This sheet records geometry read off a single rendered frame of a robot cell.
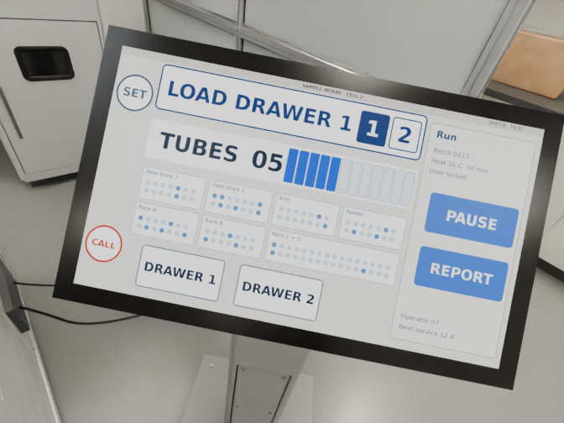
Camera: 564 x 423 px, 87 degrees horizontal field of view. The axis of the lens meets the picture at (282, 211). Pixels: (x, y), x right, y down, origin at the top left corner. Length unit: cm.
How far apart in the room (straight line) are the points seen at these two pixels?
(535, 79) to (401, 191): 218
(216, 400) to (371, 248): 105
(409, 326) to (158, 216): 30
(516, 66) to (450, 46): 156
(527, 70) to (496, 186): 211
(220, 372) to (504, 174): 117
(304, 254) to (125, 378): 116
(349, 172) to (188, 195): 18
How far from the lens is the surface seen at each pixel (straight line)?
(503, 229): 41
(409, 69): 102
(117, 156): 38
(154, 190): 36
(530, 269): 43
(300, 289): 34
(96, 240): 39
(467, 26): 96
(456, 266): 38
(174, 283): 36
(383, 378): 152
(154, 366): 141
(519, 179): 42
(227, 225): 33
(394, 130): 36
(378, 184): 35
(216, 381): 132
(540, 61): 249
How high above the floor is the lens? 128
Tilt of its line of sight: 39 degrees down
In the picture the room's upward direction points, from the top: 11 degrees clockwise
